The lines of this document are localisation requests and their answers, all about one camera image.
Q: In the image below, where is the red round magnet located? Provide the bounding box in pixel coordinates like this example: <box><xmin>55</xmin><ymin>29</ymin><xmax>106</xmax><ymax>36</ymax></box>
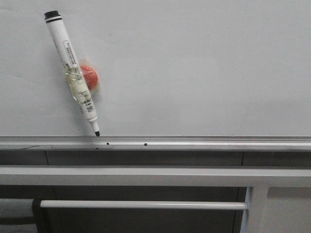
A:
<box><xmin>81</xmin><ymin>66</ymin><xmax>99</xmax><ymax>91</ymax></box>

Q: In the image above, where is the white whiteboard marker pen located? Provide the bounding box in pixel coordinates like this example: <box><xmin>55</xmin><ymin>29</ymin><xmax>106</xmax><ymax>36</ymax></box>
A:
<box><xmin>44</xmin><ymin>10</ymin><xmax>100</xmax><ymax>136</ymax></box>

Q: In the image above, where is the white whiteboard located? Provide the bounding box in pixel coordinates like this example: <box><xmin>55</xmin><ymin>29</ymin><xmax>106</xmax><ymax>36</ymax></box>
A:
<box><xmin>0</xmin><ymin>0</ymin><xmax>311</xmax><ymax>151</ymax></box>

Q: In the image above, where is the white horizontal rod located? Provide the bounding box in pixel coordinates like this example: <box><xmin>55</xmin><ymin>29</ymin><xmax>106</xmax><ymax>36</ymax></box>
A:
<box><xmin>40</xmin><ymin>200</ymin><xmax>248</xmax><ymax>210</ymax></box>

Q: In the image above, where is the white stand crossbar frame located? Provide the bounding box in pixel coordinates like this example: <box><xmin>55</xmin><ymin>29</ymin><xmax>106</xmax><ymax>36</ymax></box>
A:
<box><xmin>0</xmin><ymin>166</ymin><xmax>311</xmax><ymax>233</ymax></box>

